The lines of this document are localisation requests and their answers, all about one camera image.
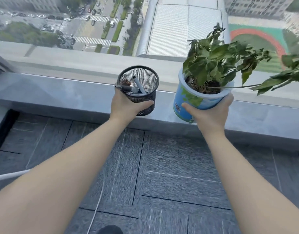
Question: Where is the person's right hand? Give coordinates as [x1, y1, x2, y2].
[182, 93, 234, 135]

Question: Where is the person's left hand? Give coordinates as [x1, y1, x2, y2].
[110, 88, 155, 125]

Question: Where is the blue plastic plant pot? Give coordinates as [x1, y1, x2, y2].
[173, 68, 235, 124]

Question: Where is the black mesh pen holder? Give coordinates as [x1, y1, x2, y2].
[117, 65, 159, 117]

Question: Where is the person's right forearm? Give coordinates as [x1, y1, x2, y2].
[197, 128, 299, 234]

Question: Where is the person's left forearm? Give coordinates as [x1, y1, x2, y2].
[0, 117, 131, 234]

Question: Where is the grey marker pen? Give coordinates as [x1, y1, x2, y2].
[132, 76, 147, 94]

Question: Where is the black pen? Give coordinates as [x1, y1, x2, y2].
[115, 84, 141, 95]

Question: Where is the dark potting soil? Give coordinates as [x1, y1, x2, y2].
[186, 75, 228, 94]

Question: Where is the green leafy plant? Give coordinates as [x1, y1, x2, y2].
[182, 23, 299, 96]

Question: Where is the grey stone window sill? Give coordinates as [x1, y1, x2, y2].
[0, 72, 299, 153]

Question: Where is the person's dark shoe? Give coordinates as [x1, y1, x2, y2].
[97, 225, 124, 234]

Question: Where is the thin white cable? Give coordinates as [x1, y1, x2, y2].
[87, 178, 105, 234]

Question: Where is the thick white cable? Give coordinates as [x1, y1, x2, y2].
[0, 169, 31, 182]

